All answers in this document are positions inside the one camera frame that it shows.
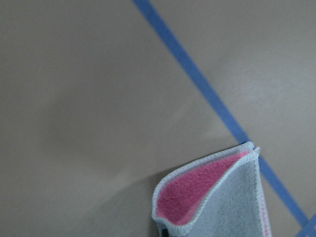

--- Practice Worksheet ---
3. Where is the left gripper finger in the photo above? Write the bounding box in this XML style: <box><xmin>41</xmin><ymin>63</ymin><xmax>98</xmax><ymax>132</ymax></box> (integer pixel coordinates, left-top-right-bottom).
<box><xmin>161</xmin><ymin>229</ymin><xmax>168</xmax><ymax>237</ymax></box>

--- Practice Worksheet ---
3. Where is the blue tape line lengthwise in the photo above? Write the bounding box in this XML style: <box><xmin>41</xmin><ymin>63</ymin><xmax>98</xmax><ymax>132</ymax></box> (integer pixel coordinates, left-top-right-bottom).
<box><xmin>134</xmin><ymin>0</ymin><xmax>316</xmax><ymax>232</ymax></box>

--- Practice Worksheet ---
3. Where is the pink towel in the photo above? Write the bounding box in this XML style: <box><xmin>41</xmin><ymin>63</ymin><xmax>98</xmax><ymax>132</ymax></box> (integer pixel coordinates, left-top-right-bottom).
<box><xmin>152</xmin><ymin>142</ymin><xmax>272</xmax><ymax>237</ymax></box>

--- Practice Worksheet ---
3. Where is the blue tape line crosswise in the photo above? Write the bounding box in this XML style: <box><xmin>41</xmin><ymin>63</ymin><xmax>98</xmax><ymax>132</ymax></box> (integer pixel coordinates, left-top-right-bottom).
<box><xmin>296</xmin><ymin>215</ymin><xmax>316</xmax><ymax>237</ymax></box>

